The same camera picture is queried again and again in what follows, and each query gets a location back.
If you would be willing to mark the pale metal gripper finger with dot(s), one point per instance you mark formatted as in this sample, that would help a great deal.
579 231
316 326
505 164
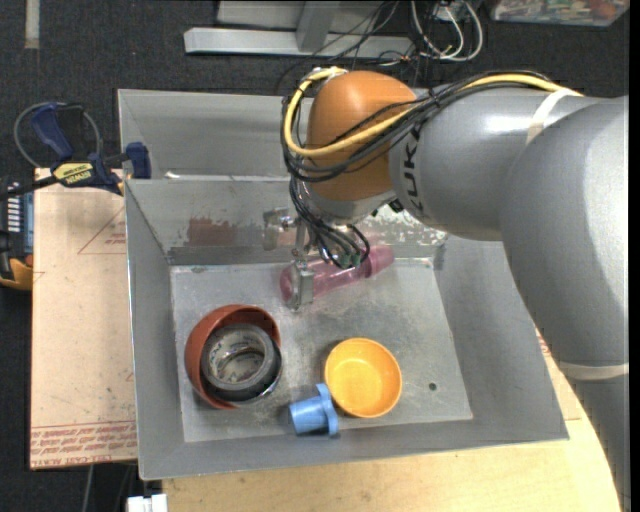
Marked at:
271 225
302 287

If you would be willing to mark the pink clear plastic bottle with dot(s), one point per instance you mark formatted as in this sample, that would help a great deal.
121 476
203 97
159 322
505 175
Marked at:
335 281

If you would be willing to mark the grey metal bin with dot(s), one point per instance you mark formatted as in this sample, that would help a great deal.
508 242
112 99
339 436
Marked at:
380 320

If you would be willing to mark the yellow-orange bowl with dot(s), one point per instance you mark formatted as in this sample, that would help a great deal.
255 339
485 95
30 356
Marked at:
362 380

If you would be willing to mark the red-brown bowl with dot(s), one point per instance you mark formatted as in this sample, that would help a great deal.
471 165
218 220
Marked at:
197 350

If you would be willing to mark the grey tape roll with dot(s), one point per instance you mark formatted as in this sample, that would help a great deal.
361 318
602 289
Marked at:
212 377

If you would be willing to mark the blue flanged plastic cap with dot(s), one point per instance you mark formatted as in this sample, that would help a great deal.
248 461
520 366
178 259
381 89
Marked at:
307 415

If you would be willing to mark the brown cardboard board, red print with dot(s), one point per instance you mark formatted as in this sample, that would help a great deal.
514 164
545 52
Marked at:
75 325

